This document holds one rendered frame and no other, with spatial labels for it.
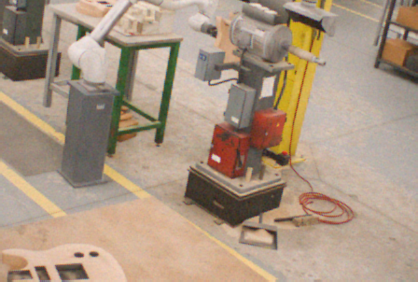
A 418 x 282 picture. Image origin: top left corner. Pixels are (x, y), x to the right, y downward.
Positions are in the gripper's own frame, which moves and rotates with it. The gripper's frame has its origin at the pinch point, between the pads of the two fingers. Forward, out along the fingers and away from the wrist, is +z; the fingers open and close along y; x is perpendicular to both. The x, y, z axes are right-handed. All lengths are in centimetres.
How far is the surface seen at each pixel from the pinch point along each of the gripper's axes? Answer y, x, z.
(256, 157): 23, -64, 54
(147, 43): 32, -14, -52
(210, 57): 47, 8, 27
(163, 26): 6, -11, -64
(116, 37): 53, -9, -65
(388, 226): -54, -120, 128
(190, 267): 208, 19, 181
